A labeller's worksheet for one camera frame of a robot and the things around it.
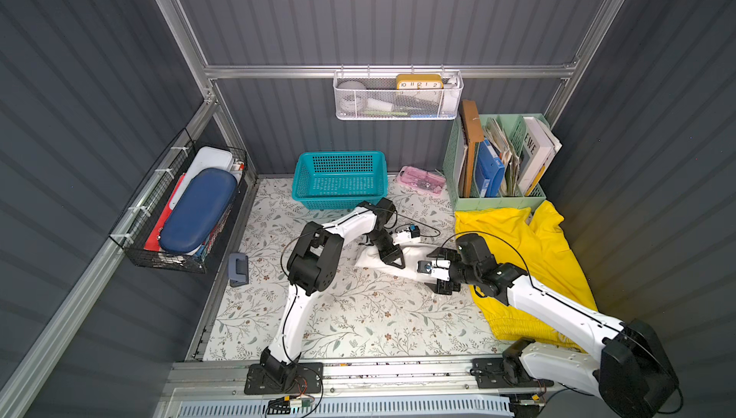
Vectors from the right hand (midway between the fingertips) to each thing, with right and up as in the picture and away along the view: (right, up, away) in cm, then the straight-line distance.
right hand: (437, 259), depth 84 cm
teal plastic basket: (-33, +26, +36) cm, 55 cm away
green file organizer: (+29, +42, +19) cm, 55 cm away
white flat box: (-66, +29, -6) cm, 72 cm away
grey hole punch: (-62, -5, +7) cm, 63 cm away
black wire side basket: (-70, +13, -21) cm, 75 cm away
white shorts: (-7, +2, +5) cm, 9 cm away
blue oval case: (-59, +20, -14) cm, 63 cm away
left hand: (-9, -4, +10) cm, 15 cm away
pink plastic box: (+1, +27, +36) cm, 45 cm away
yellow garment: (+36, +3, +12) cm, 38 cm away
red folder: (-69, +7, -19) cm, 72 cm away
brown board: (+12, +38, +3) cm, 40 cm away
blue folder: (+22, +29, +15) cm, 39 cm away
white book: (+36, +34, +10) cm, 51 cm away
